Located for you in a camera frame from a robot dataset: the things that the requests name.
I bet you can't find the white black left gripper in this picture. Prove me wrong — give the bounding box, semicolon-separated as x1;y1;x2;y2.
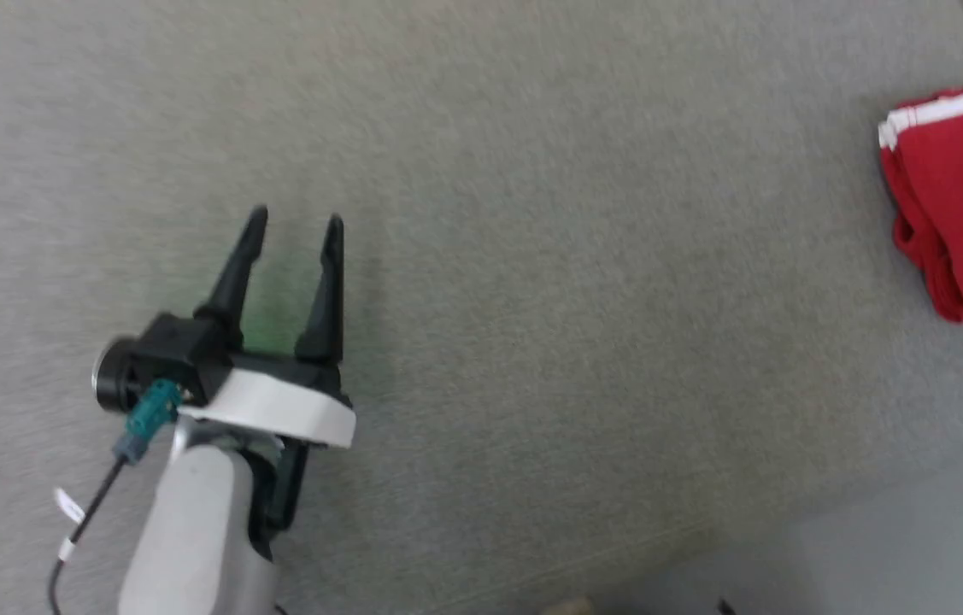
177;204;357;563

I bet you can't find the grey-green fabric sofa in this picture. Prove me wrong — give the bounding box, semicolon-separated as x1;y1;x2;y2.
0;0;963;615

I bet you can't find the black left cable teal plug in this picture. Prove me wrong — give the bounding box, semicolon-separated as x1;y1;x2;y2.
48;378;185;615

